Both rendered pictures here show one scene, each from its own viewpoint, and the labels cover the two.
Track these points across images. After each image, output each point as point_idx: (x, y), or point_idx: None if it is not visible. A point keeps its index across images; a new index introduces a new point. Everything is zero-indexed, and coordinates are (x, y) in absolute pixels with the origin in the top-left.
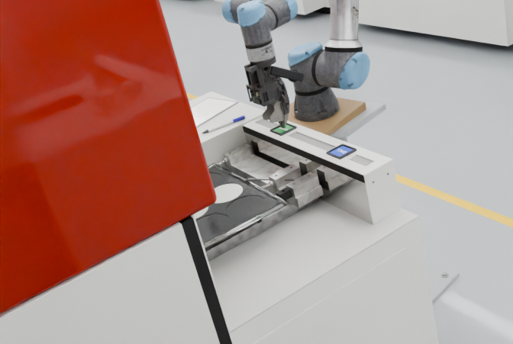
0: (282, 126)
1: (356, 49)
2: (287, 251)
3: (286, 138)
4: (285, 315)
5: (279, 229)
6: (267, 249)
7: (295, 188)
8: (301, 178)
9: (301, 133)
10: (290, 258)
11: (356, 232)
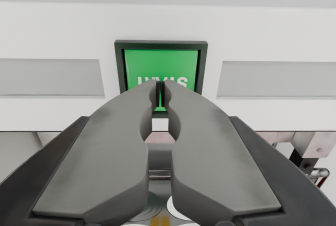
0: (160, 92)
1: None
2: (319, 162)
3: (231, 114)
4: None
5: (277, 146)
6: None
7: (328, 154)
8: (324, 133)
9: (262, 59)
10: (331, 166)
11: None
